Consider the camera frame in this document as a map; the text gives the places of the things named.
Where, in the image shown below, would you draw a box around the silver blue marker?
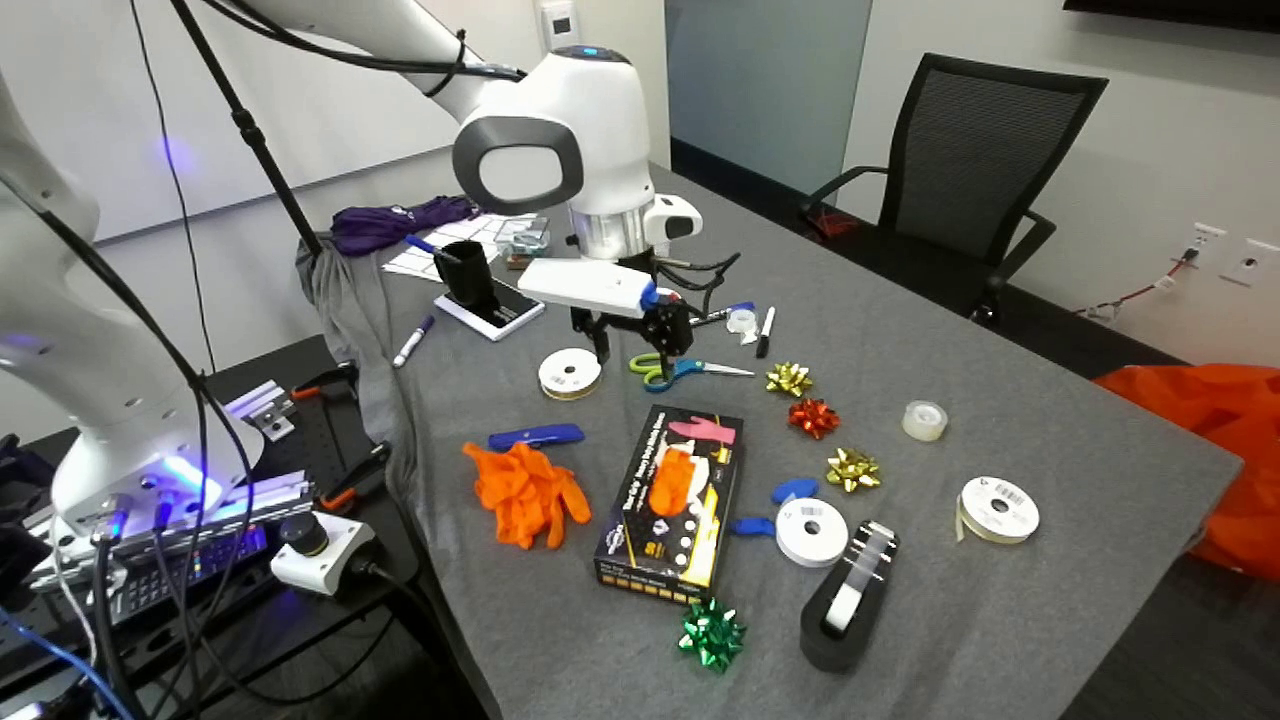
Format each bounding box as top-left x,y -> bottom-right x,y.
699,300 -> 757,331

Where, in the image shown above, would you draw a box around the green bow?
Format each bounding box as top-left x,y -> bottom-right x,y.
674,600 -> 748,671

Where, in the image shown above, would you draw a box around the white power adapter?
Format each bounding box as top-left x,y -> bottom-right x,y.
266,512 -> 377,595

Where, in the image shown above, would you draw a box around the blue clip by spool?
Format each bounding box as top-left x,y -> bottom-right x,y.
726,477 -> 821,541

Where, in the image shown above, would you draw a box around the orange bag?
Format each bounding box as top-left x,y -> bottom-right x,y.
1100,362 -> 1280,581

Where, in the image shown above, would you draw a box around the black office chair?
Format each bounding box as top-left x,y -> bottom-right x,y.
800,50 -> 1109,324

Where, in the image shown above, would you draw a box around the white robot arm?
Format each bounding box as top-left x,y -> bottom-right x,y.
0,0 -> 664,532

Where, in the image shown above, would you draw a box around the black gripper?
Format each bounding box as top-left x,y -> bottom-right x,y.
573,300 -> 690,369

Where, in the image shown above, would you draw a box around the gold bow lower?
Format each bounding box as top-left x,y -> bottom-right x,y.
824,449 -> 883,495

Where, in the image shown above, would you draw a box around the orange rubber gloves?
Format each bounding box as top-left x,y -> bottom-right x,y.
463,444 -> 592,553

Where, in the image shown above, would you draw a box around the grey table cloth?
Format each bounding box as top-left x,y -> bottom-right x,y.
298,181 -> 1236,720

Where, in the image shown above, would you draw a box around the blue clip by gloves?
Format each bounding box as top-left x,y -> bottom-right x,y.
486,425 -> 585,453

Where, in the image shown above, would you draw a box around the blue pen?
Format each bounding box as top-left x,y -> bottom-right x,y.
392,311 -> 436,369

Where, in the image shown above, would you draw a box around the yellow ribbon spool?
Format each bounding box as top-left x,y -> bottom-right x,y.
537,346 -> 605,400

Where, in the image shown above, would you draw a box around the white tablet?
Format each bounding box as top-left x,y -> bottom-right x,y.
436,280 -> 543,342

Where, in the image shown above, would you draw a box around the black tape dispenser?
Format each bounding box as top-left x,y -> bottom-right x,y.
800,519 -> 898,671

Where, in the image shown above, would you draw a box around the white gold ribbon spool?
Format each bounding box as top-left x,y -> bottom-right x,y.
956,477 -> 1044,548

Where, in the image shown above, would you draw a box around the green blue scissors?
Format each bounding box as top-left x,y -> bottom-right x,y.
626,350 -> 752,393

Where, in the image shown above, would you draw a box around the gold bow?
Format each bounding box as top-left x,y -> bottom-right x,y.
763,360 -> 812,400
824,449 -> 883,495

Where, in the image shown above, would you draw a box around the gold bow upper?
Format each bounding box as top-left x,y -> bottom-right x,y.
763,360 -> 812,400

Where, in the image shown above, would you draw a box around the black marker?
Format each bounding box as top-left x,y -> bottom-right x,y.
757,304 -> 775,360

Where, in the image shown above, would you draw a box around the clear tape roll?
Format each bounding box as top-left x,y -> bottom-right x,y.
898,400 -> 947,444

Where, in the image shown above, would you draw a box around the red bow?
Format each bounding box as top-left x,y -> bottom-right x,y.
789,397 -> 839,441

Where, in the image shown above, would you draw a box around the purple cloth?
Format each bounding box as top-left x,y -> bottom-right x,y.
328,196 -> 479,257

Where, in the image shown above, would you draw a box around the black tripod pole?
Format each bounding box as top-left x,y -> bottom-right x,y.
168,0 -> 321,251

